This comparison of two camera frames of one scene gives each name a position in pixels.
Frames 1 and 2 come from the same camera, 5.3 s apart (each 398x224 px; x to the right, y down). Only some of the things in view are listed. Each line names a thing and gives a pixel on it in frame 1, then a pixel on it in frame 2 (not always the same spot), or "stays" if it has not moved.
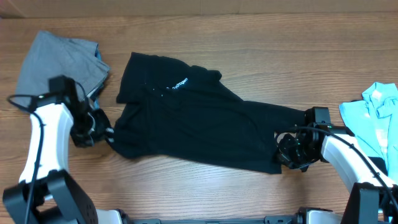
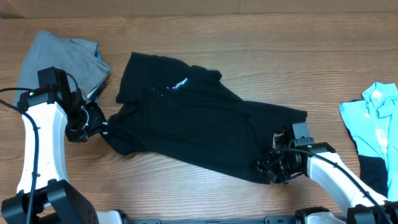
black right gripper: (284, 155) to (265, 166)
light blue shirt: (374, 121) stays
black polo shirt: (168, 110) stays
